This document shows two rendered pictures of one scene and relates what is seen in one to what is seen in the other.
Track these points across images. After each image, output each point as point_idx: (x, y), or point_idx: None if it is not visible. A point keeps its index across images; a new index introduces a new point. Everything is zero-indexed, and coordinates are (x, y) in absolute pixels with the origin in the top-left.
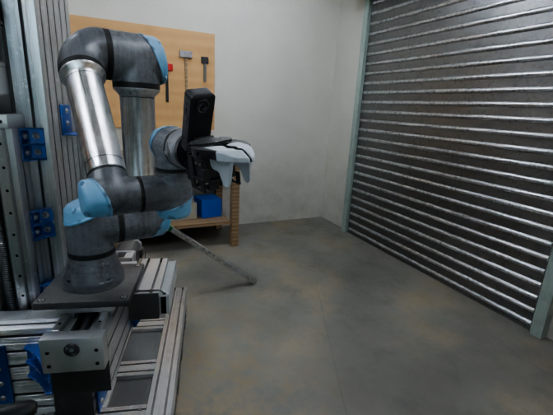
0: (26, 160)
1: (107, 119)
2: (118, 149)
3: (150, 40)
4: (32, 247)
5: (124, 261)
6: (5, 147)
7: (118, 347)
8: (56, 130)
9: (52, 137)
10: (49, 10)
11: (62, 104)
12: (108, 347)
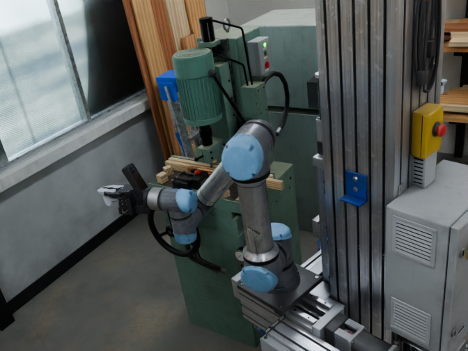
0: (323, 192)
1: (213, 173)
2: (203, 189)
3: (228, 141)
4: (326, 248)
5: (328, 324)
6: (317, 176)
7: (258, 317)
8: (337, 186)
9: (329, 189)
10: (346, 90)
11: (347, 171)
12: (239, 294)
